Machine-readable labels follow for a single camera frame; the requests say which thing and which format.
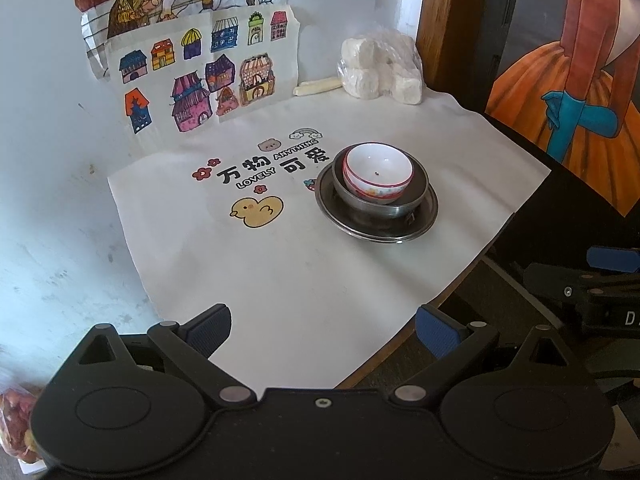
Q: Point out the coloured houses drawing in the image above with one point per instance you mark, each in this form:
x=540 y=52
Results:
x=165 y=95

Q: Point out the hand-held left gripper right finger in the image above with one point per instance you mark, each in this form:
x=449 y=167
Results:
x=437 y=332

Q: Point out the wooden frame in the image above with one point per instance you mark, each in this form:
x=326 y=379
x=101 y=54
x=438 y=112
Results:
x=450 y=25

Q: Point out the clear bag of snacks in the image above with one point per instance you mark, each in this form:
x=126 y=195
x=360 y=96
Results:
x=15 y=425

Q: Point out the orange dress painting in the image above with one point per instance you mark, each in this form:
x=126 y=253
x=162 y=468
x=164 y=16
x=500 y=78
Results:
x=590 y=110

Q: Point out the large stainless steel plate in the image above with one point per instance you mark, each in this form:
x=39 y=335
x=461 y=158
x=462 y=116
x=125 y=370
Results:
x=395 y=241

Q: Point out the plastic bag of white lumps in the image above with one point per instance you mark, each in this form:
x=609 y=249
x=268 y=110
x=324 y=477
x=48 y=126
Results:
x=385 y=67

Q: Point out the white stick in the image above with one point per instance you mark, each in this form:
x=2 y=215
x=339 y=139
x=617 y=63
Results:
x=315 y=87

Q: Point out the white printed cloth mat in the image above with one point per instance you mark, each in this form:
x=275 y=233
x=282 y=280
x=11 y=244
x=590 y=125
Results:
x=280 y=280

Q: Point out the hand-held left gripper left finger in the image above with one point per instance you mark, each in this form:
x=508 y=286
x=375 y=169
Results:
x=210 y=330

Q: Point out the stainless steel bowl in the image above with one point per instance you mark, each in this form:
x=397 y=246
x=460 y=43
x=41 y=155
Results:
x=417 y=195

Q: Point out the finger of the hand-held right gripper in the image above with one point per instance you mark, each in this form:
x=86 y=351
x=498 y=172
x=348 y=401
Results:
x=615 y=259
x=560 y=282

